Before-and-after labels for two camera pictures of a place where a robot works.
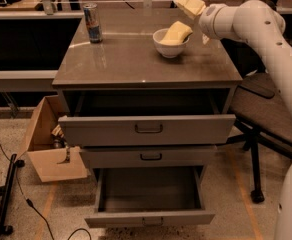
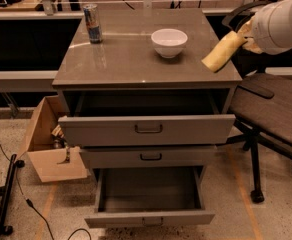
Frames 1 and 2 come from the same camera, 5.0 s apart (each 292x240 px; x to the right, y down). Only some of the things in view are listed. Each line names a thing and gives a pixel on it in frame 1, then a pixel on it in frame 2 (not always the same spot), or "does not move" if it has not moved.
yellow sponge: [176, 34] → [223, 51]
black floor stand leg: [4, 193] does not move
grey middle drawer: [148, 157] does not move
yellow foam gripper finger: [192, 6] → [247, 29]
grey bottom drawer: [143, 197] does not move
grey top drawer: [147, 118] does not move
